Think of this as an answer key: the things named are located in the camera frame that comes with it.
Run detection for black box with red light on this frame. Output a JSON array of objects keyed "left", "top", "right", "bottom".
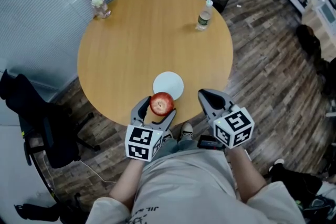
[{"left": 197, "top": 134, "right": 224, "bottom": 151}]

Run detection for white cabinet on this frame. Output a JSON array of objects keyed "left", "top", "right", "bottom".
[{"left": 301, "top": 0, "right": 336, "bottom": 61}]

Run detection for glass jar with white flower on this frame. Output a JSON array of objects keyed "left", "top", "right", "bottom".
[{"left": 90, "top": 0, "right": 112, "bottom": 20}]

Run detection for person's right shoe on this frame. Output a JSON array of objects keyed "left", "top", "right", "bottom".
[{"left": 180, "top": 122, "right": 195, "bottom": 141}]

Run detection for red apple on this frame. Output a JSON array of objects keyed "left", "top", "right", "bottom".
[{"left": 150, "top": 91, "right": 175, "bottom": 117}]

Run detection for black office chair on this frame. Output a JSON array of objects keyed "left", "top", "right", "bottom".
[{"left": 0, "top": 69, "right": 102, "bottom": 169}]

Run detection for clear plastic water bottle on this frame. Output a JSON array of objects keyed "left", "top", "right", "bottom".
[{"left": 195, "top": 0, "right": 214, "bottom": 32}]

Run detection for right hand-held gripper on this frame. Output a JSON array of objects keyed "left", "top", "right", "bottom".
[{"left": 197, "top": 88, "right": 256, "bottom": 150}]

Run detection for person's left shoe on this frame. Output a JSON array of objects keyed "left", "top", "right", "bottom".
[{"left": 162, "top": 129, "right": 174, "bottom": 143}]

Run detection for person's right forearm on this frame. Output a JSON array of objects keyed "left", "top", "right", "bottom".
[{"left": 227, "top": 145, "right": 269, "bottom": 205}]

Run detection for white cable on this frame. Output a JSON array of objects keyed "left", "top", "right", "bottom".
[{"left": 78, "top": 159, "right": 118, "bottom": 184}]

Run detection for black backpack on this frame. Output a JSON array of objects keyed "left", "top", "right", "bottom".
[{"left": 267, "top": 162, "right": 336, "bottom": 224}]

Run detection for white round plate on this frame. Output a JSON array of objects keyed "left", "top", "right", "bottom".
[{"left": 153, "top": 71, "right": 185, "bottom": 101}]

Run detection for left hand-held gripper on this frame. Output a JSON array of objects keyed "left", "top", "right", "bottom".
[{"left": 125, "top": 96, "right": 177, "bottom": 163}]

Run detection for person's left forearm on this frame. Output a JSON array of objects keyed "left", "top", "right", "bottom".
[{"left": 108, "top": 156, "right": 145, "bottom": 211}]

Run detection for person's grey trousers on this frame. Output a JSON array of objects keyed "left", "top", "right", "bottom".
[{"left": 154, "top": 137, "right": 199, "bottom": 159}]

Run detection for dark bag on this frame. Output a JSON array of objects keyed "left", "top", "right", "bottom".
[{"left": 296, "top": 24, "right": 322, "bottom": 57}]

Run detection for person's light grey shirt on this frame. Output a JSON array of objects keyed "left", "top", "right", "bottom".
[{"left": 86, "top": 148, "right": 307, "bottom": 224}]

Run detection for person's shoe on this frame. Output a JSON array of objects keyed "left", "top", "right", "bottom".
[
  {"left": 162, "top": 129, "right": 174, "bottom": 143},
  {"left": 180, "top": 122, "right": 195, "bottom": 141}
]

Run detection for black chair base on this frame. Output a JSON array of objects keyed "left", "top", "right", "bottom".
[{"left": 14, "top": 192, "right": 89, "bottom": 221}]

